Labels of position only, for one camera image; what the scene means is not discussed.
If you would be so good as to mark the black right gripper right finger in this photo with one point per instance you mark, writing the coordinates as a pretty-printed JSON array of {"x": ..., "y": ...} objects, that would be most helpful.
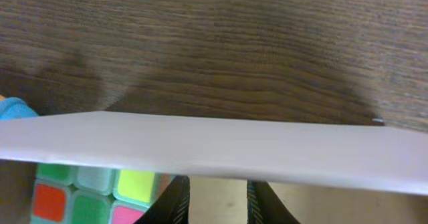
[{"x": 265, "y": 207}]

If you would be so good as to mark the Rubik's cube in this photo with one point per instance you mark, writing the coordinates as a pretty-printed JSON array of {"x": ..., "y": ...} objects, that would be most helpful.
[{"x": 78, "y": 194}]

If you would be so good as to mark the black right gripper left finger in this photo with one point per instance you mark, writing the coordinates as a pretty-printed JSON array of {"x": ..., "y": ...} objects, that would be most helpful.
[{"x": 172, "y": 207}]

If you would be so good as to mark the pink cardboard box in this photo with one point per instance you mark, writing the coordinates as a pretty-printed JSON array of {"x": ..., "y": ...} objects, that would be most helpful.
[{"x": 375, "y": 158}]

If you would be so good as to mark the orange blue duck toy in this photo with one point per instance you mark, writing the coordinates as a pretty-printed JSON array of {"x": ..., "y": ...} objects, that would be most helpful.
[{"x": 15, "y": 108}]

